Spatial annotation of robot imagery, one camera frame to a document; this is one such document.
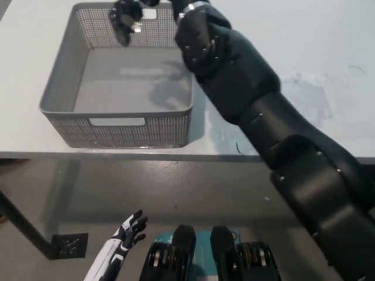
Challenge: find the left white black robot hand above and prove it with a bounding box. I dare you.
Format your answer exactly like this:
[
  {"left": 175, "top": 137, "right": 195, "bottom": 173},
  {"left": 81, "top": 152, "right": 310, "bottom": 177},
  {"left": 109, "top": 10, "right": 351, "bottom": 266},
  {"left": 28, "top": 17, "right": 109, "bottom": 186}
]
[{"left": 83, "top": 208, "right": 149, "bottom": 281}]

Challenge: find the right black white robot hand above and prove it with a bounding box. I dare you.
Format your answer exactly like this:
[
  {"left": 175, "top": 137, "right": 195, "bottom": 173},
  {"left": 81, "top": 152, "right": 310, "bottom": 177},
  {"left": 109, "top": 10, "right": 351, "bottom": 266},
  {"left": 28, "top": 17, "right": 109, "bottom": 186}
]
[{"left": 109, "top": 0, "right": 192, "bottom": 22}]

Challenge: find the black webcam with cable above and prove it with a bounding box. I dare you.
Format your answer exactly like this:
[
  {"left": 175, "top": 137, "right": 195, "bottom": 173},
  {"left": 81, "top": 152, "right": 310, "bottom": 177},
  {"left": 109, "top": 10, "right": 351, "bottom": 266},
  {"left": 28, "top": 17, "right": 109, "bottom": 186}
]
[{"left": 112, "top": 11, "right": 143, "bottom": 47}]

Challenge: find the black table foot plate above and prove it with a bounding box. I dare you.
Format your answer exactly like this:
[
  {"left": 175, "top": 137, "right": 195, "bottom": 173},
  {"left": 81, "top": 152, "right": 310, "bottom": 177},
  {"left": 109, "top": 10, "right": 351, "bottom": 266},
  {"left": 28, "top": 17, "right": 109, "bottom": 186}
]
[{"left": 51, "top": 232, "right": 89, "bottom": 260}]

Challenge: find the grey perforated plastic basket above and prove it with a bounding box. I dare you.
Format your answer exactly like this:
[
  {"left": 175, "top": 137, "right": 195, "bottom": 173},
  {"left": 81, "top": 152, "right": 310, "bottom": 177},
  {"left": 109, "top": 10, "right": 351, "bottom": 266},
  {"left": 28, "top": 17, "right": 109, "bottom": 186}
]
[{"left": 39, "top": 2, "right": 195, "bottom": 149}]

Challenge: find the black metal table leg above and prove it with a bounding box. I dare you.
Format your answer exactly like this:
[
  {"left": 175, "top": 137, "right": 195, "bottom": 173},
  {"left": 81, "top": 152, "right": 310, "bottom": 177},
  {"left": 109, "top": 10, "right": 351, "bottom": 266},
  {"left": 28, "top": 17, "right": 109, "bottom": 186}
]
[{"left": 0, "top": 189, "right": 59, "bottom": 261}]

